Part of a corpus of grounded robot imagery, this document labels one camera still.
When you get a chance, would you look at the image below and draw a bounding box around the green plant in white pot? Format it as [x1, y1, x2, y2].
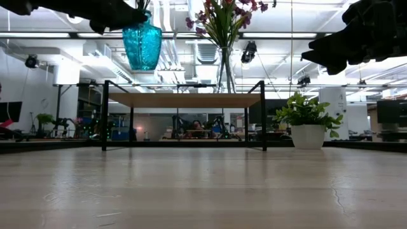
[272, 91, 344, 150]

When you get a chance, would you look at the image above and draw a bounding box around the silver ceiling air duct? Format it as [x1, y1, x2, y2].
[187, 0, 233, 64]

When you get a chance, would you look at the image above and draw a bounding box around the teal cut-glass vase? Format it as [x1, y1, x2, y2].
[122, 9, 163, 71]

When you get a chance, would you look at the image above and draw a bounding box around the black overhead frame bar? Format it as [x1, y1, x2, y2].
[0, 31, 333, 40]

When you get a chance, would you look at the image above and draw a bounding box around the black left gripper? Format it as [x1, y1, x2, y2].
[31, 0, 149, 35]

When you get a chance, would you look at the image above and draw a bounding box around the person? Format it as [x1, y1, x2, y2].
[187, 120, 209, 139]

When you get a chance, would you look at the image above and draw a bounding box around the purple artificial flower stem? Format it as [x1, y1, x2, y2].
[186, 0, 270, 48]

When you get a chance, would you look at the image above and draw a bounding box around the wooden shelf with black frame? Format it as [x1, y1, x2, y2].
[100, 80, 267, 152]

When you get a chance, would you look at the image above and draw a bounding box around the clear glass vase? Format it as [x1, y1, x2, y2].
[217, 46, 238, 94]

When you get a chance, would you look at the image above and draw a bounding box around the black computer monitor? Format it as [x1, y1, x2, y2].
[0, 101, 23, 123]
[376, 100, 407, 125]

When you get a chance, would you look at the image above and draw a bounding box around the small background potted plant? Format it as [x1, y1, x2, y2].
[35, 113, 54, 138]

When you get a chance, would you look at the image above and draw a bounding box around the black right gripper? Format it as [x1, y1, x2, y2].
[301, 0, 407, 76]

